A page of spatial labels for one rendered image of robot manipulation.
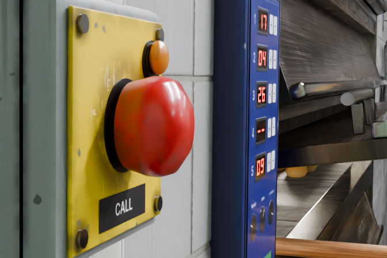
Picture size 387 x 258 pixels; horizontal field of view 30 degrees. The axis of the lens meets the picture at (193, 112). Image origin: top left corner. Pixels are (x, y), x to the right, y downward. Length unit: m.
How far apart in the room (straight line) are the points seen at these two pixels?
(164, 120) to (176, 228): 0.32
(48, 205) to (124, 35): 0.08
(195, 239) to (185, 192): 0.05
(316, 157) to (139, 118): 0.63
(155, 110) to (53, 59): 0.04
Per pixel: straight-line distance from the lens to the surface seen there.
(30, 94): 0.25
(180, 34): 0.58
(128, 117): 0.27
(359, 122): 0.99
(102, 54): 0.27
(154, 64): 0.31
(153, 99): 0.27
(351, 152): 0.88
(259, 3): 0.71
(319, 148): 0.89
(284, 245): 1.23
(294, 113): 1.08
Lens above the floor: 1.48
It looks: 3 degrees down
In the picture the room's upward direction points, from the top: 1 degrees clockwise
